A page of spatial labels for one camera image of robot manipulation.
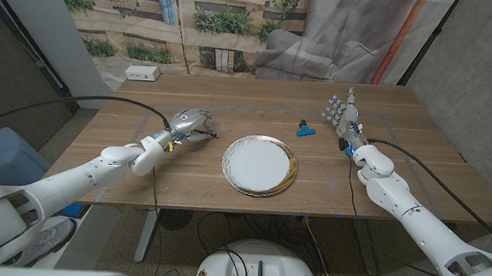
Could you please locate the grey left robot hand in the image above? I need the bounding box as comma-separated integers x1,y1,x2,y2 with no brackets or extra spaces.
153,105,221,155

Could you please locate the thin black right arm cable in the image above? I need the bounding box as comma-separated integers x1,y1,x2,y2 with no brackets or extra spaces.
345,156,364,219

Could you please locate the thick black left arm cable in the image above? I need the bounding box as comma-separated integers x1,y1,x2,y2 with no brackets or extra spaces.
0,89,173,141

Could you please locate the grey sneaker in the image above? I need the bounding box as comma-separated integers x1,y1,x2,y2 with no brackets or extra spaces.
15,214,78,270

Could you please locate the white plate with gold rim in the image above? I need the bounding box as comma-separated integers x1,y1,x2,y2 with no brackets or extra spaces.
220,132,301,200

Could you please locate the grey tape outline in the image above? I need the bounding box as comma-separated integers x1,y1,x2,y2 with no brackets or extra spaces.
94,97,449,224

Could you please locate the grey table leg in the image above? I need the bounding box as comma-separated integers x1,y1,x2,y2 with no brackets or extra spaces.
350,216,381,276

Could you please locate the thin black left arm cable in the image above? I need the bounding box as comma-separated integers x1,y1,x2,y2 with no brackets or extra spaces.
149,166,164,213

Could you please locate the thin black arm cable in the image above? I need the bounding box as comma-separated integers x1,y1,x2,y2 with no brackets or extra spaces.
345,156,364,219
149,166,164,213

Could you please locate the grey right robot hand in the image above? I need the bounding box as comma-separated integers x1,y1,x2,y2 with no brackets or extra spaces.
318,85,372,158

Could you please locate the black backdrop stand pole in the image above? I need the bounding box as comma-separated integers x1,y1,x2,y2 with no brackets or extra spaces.
396,0,463,90

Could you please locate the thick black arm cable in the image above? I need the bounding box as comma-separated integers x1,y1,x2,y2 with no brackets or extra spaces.
361,138,492,252
0,89,173,141

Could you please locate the white robot torso base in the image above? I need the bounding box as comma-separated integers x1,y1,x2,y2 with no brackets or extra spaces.
194,236,322,276

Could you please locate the round black floor fan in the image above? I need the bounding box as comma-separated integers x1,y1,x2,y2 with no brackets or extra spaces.
157,208,195,233

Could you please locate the white table leg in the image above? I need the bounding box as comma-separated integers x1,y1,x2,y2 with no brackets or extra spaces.
133,207,161,265

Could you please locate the blue clothespin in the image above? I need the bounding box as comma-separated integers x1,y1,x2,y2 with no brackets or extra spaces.
295,118,317,138

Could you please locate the white power strip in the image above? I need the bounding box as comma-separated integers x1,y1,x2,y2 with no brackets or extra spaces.
124,64,161,83

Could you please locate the white pillar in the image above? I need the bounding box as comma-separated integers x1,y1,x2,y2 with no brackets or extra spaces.
0,0,120,112

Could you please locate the printed building backdrop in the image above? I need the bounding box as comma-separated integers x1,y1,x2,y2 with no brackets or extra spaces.
43,0,459,113

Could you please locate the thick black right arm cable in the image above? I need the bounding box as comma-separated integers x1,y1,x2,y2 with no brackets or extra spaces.
361,138,492,252

